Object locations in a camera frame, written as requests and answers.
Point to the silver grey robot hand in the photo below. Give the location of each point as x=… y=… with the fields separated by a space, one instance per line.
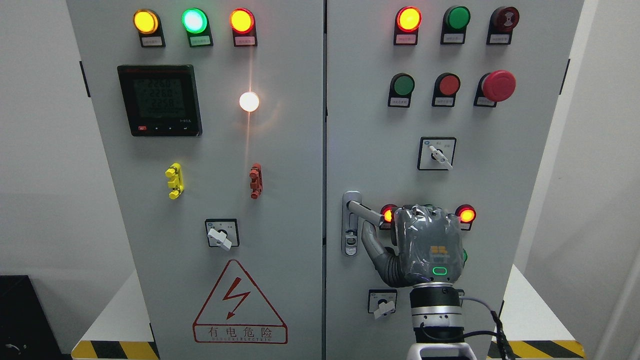
x=430 y=247

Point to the silver door handle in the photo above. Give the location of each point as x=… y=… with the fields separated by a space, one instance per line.
x=353 y=210

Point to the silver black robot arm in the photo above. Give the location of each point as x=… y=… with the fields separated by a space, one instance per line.
x=438 y=323

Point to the grey right cabinet door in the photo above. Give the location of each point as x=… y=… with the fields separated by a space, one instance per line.
x=438 y=112

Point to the grey cabinet door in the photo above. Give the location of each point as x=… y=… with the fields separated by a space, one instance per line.
x=281 y=232
x=438 y=112

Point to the red indicator light right door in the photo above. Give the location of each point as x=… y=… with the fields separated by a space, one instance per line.
x=406 y=26

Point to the red indicator light door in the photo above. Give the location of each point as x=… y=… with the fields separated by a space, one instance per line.
x=406 y=26
x=243 y=28

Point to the grey left cabinet door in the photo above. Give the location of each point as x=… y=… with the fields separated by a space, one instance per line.
x=281 y=232

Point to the red indicator light left door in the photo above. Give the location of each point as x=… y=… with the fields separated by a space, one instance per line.
x=243 y=28

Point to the red indicator light middle left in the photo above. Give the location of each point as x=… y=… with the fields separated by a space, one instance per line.
x=387 y=213

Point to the red indicator light middle right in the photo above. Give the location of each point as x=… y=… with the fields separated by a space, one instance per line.
x=466 y=214

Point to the red push button second row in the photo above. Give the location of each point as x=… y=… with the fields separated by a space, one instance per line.
x=445 y=90

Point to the green push button second row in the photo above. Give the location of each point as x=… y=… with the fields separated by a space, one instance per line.
x=402 y=86

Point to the red emergency stop button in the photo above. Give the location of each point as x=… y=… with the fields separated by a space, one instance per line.
x=494 y=87

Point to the red terminal connector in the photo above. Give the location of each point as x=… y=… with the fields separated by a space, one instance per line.
x=256 y=180

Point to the red electric hazard warning sticker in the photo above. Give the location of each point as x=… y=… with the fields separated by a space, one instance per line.
x=237 y=312

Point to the white glowing indicator light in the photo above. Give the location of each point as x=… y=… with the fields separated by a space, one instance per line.
x=249 y=101

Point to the dark red buzzer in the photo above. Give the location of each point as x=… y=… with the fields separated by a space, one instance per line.
x=501 y=26

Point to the yellow terminal connector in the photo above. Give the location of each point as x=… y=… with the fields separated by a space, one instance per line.
x=175 y=180

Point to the black digital power meter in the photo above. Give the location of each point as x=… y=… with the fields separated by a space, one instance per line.
x=161 y=100

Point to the white platform with hazard stripes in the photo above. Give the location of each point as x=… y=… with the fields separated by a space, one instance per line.
x=123 y=332

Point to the green indicator light top left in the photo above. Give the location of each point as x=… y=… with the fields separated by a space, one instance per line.
x=197 y=27

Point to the yellow indicator light top left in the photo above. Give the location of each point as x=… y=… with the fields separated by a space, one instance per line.
x=149 y=28

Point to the black box lower left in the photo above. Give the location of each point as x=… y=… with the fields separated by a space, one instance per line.
x=25 y=333

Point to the lower white rotary selector switch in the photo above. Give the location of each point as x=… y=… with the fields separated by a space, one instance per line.
x=382 y=302

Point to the upper right rotary selector switch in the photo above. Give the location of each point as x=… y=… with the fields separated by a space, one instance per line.
x=436 y=153

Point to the left door rotary selector switch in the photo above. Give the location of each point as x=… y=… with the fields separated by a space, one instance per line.
x=222 y=233

